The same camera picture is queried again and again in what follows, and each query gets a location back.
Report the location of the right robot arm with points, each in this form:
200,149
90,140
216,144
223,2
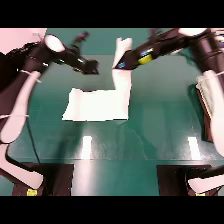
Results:
206,50

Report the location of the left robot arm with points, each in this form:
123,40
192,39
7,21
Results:
20,96

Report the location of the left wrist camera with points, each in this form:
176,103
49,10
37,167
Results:
80,38

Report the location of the blue white striped garment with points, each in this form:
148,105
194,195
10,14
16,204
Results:
221,36

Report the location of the beige garment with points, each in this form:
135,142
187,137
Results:
204,96

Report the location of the white T-shirt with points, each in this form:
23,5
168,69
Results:
100,106

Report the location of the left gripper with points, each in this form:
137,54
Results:
87,66

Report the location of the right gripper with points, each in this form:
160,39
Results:
128,61

